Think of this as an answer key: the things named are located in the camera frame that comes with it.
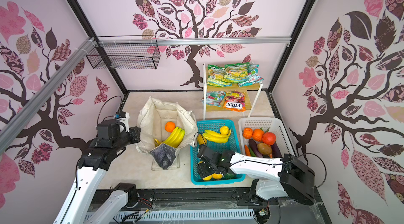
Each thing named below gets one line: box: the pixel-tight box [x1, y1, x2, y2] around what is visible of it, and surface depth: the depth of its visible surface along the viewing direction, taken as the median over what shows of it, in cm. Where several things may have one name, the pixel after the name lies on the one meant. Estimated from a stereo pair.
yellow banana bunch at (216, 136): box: [202, 129, 232, 144], surface depth 93 cm
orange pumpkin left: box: [242, 127, 254, 139], surface depth 92 cm
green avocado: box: [224, 172, 237, 180], surface depth 78 cm
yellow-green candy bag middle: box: [221, 62, 250, 84], surface depth 77 cm
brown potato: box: [257, 142, 273, 156], surface depth 85 cm
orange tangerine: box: [164, 120, 176, 133], surface depth 97 cm
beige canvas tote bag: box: [136, 96, 198, 171], surface depth 81 cm
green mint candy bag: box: [199, 90, 226, 108], surface depth 92 cm
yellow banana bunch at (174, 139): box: [154, 126, 186, 148], surface depth 92 cm
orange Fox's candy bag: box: [223, 90, 247, 112], surface depth 92 cm
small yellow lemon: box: [211, 172, 223, 180], surface depth 78 cm
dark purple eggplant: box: [248, 138, 264, 159], surface depth 90 cm
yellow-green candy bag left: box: [206, 64, 233, 88], surface depth 79 cm
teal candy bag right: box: [237, 64, 265, 88], surface depth 76 cm
